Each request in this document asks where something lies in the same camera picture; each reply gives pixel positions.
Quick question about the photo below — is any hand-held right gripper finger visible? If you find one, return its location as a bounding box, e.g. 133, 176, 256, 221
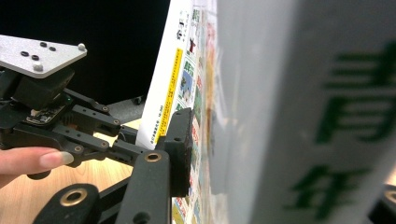
163, 107, 195, 198

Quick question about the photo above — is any white magazine with grey spine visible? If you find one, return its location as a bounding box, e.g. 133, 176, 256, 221
135, 0, 396, 224

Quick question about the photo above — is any black curtain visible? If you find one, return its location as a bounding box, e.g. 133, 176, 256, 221
0, 0, 172, 105

